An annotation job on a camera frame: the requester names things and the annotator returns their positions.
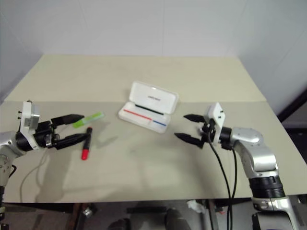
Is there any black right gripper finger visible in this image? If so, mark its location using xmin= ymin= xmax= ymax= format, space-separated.
xmin=183 ymin=114 xmax=205 ymax=123
xmin=174 ymin=132 xmax=205 ymax=150

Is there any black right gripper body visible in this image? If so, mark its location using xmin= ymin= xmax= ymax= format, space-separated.
xmin=198 ymin=119 xmax=217 ymax=145

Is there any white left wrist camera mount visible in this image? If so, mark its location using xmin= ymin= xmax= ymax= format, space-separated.
xmin=18 ymin=100 xmax=42 ymax=151

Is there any dark table leg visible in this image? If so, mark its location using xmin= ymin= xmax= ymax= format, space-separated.
xmin=73 ymin=203 xmax=97 ymax=230
xmin=207 ymin=200 xmax=219 ymax=230

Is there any thin grey cable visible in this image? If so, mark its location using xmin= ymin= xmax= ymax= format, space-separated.
xmin=20 ymin=150 xmax=48 ymax=203

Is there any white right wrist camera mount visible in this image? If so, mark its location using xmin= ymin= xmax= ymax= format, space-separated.
xmin=204 ymin=102 xmax=227 ymax=145

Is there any green translucent highlighter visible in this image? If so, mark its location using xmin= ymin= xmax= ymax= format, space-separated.
xmin=72 ymin=112 xmax=106 ymax=129

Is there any dark frame beside table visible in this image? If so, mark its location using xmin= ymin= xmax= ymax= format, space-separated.
xmin=277 ymin=92 xmax=307 ymax=123

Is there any white rectangular case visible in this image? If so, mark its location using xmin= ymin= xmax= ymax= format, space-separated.
xmin=117 ymin=80 xmax=179 ymax=134

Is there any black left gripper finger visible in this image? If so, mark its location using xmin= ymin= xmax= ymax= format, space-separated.
xmin=48 ymin=133 xmax=91 ymax=150
xmin=51 ymin=114 xmax=85 ymax=127

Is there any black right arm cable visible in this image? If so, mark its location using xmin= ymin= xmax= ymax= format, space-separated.
xmin=229 ymin=146 xmax=239 ymax=230
xmin=207 ymin=122 xmax=235 ymax=230

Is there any red and black marker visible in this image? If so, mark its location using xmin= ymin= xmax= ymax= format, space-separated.
xmin=81 ymin=126 xmax=94 ymax=161

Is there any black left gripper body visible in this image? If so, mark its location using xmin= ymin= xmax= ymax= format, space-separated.
xmin=33 ymin=120 xmax=60 ymax=149

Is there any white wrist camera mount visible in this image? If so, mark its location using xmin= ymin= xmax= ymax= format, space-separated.
xmin=204 ymin=102 xmax=227 ymax=145
xmin=18 ymin=100 xmax=42 ymax=151

